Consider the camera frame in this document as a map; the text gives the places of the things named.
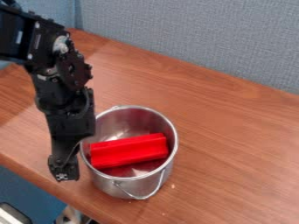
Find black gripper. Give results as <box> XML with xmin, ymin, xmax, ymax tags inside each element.
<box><xmin>41</xmin><ymin>87</ymin><xmax>95</xmax><ymax>182</ymax></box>

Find stainless steel pot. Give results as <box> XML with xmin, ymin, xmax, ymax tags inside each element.
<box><xmin>78</xmin><ymin>105</ymin><xmax>178</xmax><ymax>200</ymax></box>

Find red plastic block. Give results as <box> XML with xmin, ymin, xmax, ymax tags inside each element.
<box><xmin>89</xmin><ymin>133</ymin><xmax>169</xmax><ymax>169</ymax></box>

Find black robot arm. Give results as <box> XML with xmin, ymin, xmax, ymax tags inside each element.
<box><xmin>0</xmin><ymin>0</ymin><xmax>95</xmax><ymax>182</ymax></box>

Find grey device under table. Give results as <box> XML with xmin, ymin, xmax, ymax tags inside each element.
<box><xmin>0</xmin><ymin>203</ymin><xmax>33</xmax><ymax>224</ymax></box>

